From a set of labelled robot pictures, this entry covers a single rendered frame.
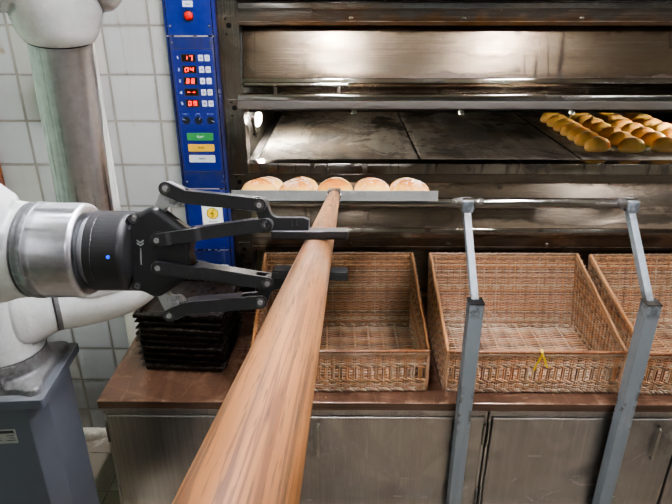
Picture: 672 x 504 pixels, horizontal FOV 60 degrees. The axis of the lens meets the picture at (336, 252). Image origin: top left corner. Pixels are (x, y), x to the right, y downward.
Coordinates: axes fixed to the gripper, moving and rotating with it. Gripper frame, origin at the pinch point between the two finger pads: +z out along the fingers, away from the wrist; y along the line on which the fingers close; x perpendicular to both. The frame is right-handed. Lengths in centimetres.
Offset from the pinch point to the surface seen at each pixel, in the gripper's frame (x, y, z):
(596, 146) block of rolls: -168, -15, 96
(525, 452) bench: -122, 83, 61
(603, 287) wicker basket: -146, 34, 93
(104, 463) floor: -162, 112, -93
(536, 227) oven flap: -157, 15, 72
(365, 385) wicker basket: -120, 61, 10
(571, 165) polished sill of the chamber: -153, -8, 82
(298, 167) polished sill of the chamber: -153, -6, -14
